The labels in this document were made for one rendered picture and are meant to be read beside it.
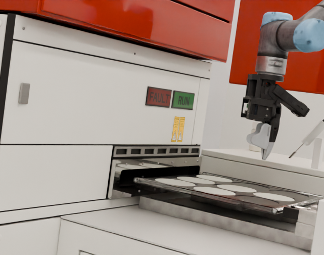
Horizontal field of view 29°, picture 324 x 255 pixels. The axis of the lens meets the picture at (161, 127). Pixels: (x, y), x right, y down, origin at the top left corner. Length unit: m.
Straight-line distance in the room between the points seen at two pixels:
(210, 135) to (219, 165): 3.41
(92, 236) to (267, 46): 0.63
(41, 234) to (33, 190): 0.10
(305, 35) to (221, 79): 3.85
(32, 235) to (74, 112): 0.27
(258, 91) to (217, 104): 3.73
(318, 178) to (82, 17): 0.81
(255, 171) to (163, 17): 0.54
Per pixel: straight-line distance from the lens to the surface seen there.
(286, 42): 1.54
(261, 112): 1.58
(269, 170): 1.80
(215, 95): 5.26
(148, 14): 1.48
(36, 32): 1.26
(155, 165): 1.65
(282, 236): 1.43
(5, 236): 1.29
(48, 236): 1.38
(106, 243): 1.33
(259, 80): 1.59
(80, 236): 1.37
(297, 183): 1.77
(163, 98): 1.66
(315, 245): 1.19
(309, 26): 1.49
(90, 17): 1.30
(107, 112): 1.46
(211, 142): 5.31
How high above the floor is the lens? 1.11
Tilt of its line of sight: 3 degrees down
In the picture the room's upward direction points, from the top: 8 degrees clockwise
